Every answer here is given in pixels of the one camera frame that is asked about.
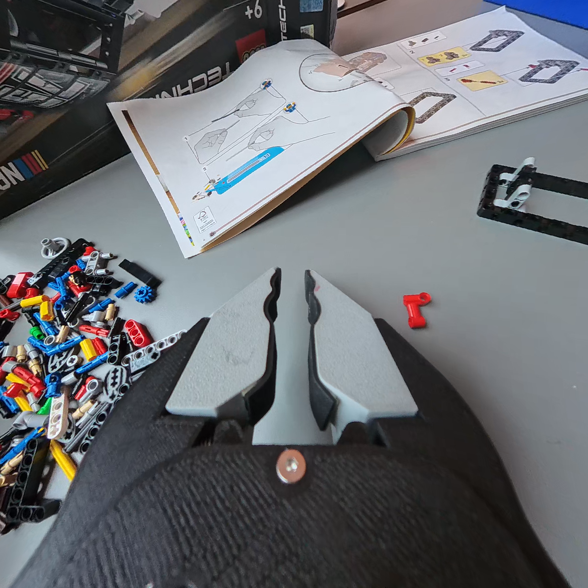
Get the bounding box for black rectangular lego frame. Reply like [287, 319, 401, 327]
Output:
[476, 163, 588, 244]

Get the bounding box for lego instruction booklet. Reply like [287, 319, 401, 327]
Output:
[107, 5, 588, 259]

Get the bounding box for pile of lego pieces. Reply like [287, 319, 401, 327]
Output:
[0, 236, 190, 534]

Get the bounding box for lego set cardboard box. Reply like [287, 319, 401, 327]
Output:
[0, 0, 338, 221]

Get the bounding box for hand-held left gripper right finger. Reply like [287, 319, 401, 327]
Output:
[304, 269, 420, 432]

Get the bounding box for blue plastic bin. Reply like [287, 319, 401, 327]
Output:
[482, 0, 588, 25]

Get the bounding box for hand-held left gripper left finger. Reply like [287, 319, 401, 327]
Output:
[164, 267, 282, 425]

